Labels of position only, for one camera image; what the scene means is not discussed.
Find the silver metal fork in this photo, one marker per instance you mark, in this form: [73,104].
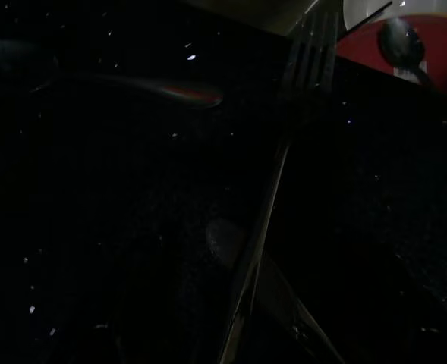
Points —
[246,288]

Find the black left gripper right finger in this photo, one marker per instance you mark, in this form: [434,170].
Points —
[299,333]

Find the white plate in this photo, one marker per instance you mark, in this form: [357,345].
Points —
[359,11]

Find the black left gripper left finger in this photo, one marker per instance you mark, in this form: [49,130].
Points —
[227,242]

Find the silver metal spoon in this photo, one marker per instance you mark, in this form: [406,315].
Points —
[399,41]
[192,96]

